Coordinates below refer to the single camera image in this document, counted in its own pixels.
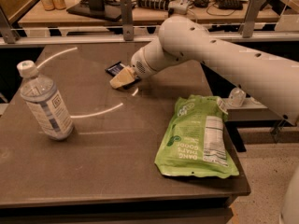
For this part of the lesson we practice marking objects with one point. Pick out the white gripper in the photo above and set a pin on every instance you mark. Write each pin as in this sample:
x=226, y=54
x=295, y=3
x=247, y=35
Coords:
x=139, y=65

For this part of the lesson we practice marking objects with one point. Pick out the dark blue rxbar wrapper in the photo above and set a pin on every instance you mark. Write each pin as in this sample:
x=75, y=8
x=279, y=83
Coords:
x=115, y=69

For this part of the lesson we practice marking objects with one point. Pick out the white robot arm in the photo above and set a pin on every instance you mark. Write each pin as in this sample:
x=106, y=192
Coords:
x=271, y=80

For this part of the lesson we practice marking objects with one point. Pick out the white tape arc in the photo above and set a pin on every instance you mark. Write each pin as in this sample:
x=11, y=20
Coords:
x=40, y=65

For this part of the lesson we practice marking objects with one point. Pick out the black monitor stand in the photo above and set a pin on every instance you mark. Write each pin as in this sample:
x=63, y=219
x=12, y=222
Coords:
x=96, y=9

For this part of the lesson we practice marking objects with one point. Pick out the black power strip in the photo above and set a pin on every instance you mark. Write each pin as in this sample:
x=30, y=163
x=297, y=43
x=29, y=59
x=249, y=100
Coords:
x=154, y=4

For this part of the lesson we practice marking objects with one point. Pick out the clear plastic water bottle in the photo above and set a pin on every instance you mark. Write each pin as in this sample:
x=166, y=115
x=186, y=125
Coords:
x=44, y=100

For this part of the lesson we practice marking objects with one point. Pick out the green snack bag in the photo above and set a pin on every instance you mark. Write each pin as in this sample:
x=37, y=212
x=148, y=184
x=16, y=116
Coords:
x=193, y=144

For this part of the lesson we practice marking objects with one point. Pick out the clear sanitizer pump bottle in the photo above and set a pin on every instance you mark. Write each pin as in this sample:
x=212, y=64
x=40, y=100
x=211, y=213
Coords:
x=236, y=97

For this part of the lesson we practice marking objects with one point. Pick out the wooden desk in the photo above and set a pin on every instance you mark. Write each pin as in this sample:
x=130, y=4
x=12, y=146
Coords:
x=146, y=14

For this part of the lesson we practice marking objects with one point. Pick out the black device on desk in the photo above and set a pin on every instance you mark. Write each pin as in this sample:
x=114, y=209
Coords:
x=230, y=4

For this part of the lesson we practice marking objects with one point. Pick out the grey metal shelf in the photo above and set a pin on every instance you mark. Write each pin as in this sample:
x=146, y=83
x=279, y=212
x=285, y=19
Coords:
x=249, y=111

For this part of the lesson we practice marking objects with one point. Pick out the metal guard rail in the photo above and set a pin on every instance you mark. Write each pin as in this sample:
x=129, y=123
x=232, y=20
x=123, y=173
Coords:
x=39, y=27

